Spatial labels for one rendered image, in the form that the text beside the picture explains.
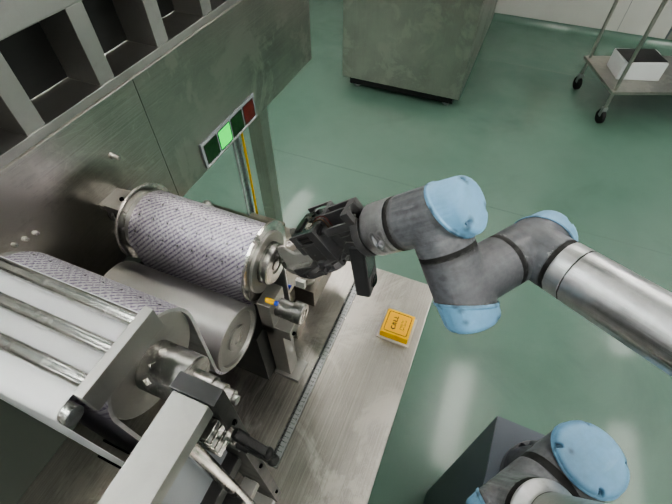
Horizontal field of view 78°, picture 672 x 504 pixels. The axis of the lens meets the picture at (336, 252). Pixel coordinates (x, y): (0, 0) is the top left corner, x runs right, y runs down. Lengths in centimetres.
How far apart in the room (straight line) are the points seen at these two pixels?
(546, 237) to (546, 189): 243
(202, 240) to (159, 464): 40
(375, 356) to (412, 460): 93
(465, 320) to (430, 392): 146
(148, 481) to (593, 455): 64
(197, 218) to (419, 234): 39
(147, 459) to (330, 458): 57
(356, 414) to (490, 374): 121
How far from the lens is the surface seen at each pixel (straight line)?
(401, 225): 52
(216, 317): 71
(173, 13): 108
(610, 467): 83
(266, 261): 70
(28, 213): 80
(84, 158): 84
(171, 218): 76
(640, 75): 392
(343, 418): 97
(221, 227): 72
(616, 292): 56
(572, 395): 221
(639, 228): 305
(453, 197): 49
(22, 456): 105
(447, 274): 52
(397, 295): 112
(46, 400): 49
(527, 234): 60
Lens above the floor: 183
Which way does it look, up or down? 51 degrees down
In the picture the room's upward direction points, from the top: straight up
